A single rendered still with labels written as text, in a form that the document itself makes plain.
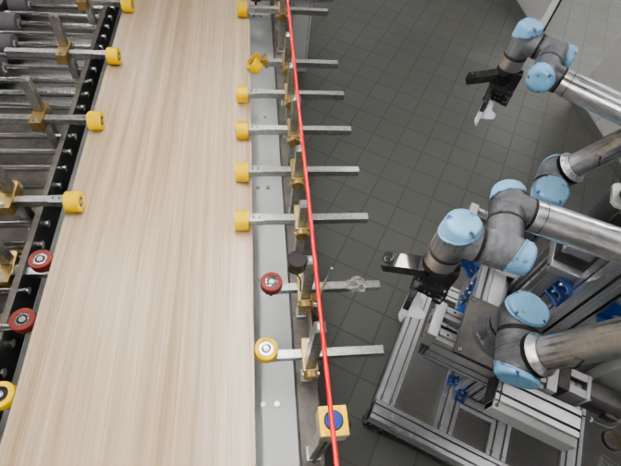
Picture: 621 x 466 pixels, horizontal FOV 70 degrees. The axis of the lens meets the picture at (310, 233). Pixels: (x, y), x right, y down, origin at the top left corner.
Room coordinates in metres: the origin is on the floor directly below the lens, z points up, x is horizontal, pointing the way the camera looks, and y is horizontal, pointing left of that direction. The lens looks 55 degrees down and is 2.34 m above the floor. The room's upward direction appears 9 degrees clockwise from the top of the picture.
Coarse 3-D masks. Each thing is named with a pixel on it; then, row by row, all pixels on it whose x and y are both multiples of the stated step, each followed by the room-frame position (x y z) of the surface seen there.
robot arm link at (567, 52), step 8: (544, 40) 1.32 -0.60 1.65; (552, 40) 1.32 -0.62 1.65; (560, 40) 1.32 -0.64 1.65; (536, 48) 1.30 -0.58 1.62; (544, 48) 1.29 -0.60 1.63; (552, 48) 1.27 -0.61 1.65; (560, 48) 1.28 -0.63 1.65; (568, 48) 1.29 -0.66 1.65; (576, 48) 1.29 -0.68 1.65; (536, 56) 1.30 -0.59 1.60; (560, 56) 1.24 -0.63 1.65; (568, 56) 1.27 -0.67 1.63; (568, 64) 1.26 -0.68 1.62
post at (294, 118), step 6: (294, 96) 1.48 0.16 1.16; (294, 102) 1.46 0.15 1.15; (300, 102) 1.47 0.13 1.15; (294, 108) 1.46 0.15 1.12; (294, 114) 1.47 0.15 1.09; (294, 120) 1.47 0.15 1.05; (294, 126) 1.47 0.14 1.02; (294, 132) 1.47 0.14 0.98; (288, 150) 1.47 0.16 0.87; (294, 150) 1.47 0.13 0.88; (288, 156) 1.46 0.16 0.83; (294, 156) 1.47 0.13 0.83; (288, 162) 1.46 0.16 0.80
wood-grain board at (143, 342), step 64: (192, 0) 2.53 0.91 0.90; (128, 64) 1.85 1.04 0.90; (192, 64) 1.94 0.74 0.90; (128, 128) 1.41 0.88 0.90; (192, 128) 1.48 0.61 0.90; (128, 192) 1.06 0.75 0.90; (192, 192) 1.11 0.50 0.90; (64, 256) 0.73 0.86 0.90; (128, 256) 0.77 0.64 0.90; (192, 256) 0.82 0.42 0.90; (64, 320) 0.50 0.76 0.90; (128, 320) 0.53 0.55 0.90; (192, 320) 0.57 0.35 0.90; (64, 384) 0.30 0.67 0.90; (128, 384) 0.33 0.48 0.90; (192, 384) 0.36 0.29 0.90; (0, 448) 0.11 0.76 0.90; (64, 448) 0.13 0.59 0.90; (128, 448) 0.16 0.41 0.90; (192, 448) 0.19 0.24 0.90
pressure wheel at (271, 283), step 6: (264, 276) 0.78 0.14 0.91; (270, 276) 0.78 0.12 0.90; (276, 276) 0.78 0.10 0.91; (264, 282) 0.75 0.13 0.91; (270, 282) 0.76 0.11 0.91; (276, 282) 0.76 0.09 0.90; (282, 282) 0.77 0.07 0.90; (264, 288) 0.73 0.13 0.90; (270, 288) 0.73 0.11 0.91; (276, 288) 0.74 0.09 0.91; (270, 294) 0.72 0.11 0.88
